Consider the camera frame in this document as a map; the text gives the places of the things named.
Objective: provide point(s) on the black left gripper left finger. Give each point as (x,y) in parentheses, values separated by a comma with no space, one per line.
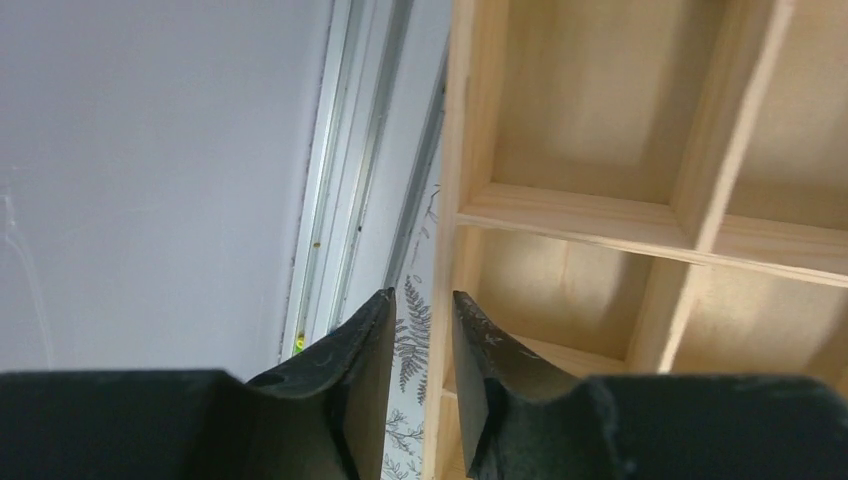
(319,415)

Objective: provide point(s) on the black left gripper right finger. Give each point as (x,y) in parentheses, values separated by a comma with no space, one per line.
(521,417)

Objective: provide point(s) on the wooden compartment tray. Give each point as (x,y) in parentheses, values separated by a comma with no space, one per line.
(644,188)

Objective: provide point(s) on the floral table cloth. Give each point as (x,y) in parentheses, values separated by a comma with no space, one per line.
(403,444)

